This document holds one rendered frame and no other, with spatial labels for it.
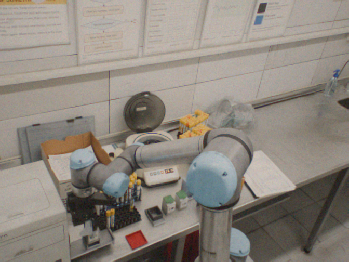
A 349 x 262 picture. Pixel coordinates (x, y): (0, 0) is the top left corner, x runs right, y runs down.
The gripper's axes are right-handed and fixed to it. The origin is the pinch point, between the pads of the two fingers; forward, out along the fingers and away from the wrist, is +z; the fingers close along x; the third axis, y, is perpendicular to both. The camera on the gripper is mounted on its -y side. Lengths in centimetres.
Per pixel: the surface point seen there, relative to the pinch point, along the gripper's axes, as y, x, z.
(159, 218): -29.5, -0.5, 9.5
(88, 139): -18, -53, 0
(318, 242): -168, 2, 99
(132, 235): -16.2, 1.4, 11.2
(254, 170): -89, -7, 10
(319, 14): -171, -59, -46
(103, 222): -7.9, -8.3, 9.0
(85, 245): 2.7, 0.6, 6.6
